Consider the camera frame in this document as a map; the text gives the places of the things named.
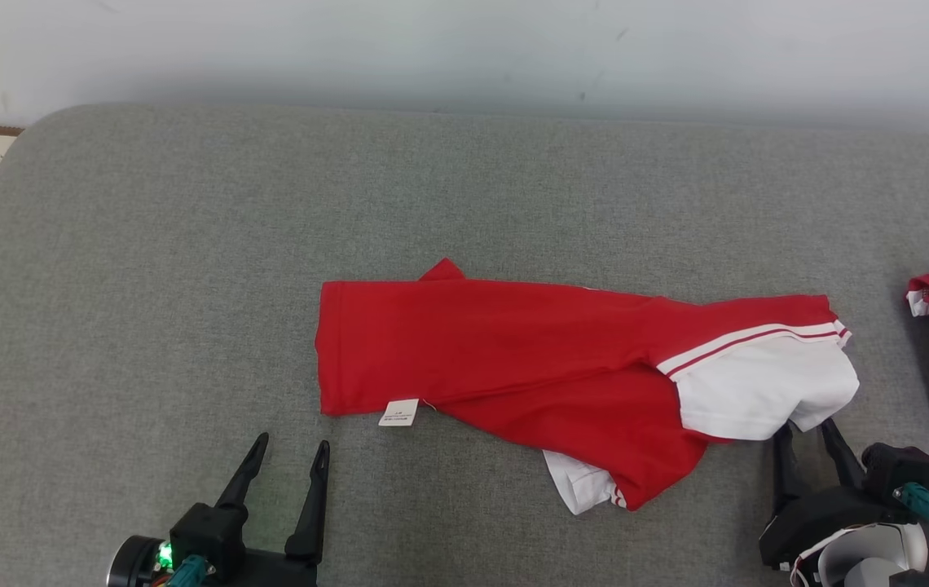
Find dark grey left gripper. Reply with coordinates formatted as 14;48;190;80
169;432;332;587

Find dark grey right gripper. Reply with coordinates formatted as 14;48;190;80
758;417;929;585

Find red and white shirt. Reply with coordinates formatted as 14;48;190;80
315;258;861;516

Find red white right arm wires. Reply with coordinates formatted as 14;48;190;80
790;527;847;587

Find teal right gripper cable connector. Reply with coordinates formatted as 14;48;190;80
892;482;929;533

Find teal gripper cable connector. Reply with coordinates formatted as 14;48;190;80
892;482;929;533
166;554;215;587

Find teal left gripper cable connector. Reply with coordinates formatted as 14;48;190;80
166;554;215;587

